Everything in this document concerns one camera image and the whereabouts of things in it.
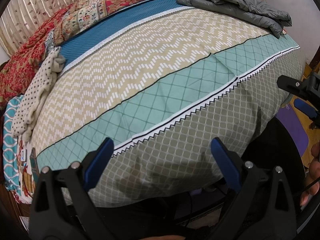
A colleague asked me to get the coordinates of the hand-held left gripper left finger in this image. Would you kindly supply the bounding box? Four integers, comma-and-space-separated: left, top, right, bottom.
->
29, 137, 115, 231

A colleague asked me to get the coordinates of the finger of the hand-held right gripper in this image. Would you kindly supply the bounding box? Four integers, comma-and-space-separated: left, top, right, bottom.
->
294, 98, 319, 120
277, 74, 311, 98

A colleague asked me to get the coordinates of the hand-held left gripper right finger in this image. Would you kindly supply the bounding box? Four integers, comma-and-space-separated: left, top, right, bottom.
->
211, 137, 297, 231

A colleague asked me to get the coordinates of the grey blanket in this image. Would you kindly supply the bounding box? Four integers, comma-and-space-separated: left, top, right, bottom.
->
176, 0, 293, 39

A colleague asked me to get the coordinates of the person's right hand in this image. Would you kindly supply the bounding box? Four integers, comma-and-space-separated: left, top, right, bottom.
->
300, 142, 320, 206

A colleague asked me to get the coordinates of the purple mat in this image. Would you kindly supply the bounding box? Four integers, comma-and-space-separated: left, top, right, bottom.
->
276, 104, 309, 167

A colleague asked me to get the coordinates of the colourful printed cloth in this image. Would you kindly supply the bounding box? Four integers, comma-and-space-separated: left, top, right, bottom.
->
17, 140, 38, 203

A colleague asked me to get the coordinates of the patterned beige teal bed sheet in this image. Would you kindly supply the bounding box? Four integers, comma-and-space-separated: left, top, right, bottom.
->
31, 4, 307, 208

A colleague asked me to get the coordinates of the teal white patterned cloth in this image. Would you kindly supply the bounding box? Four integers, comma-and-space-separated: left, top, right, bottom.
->
2, 94, 33, 198

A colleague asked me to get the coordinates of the white black-dotted cloth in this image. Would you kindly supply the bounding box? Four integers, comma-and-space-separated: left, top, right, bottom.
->
11, 52, 67, 143

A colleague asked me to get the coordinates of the blue textured sheet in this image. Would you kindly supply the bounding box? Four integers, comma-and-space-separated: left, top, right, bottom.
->
59, 0, 188, 66

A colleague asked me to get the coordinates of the floral patchwork quilt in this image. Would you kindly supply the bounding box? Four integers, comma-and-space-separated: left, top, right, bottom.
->
53, 0, 148, 47

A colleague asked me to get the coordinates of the beige leaf-print curtain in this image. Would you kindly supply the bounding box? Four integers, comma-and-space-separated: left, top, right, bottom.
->
0, 0, 108, 56

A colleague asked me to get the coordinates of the black cable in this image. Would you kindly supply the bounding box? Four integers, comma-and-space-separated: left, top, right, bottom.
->
294, 177, 320, 198

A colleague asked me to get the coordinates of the wooden bed frame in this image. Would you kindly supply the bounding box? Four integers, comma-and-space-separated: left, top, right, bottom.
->
0, 184, 31, 222

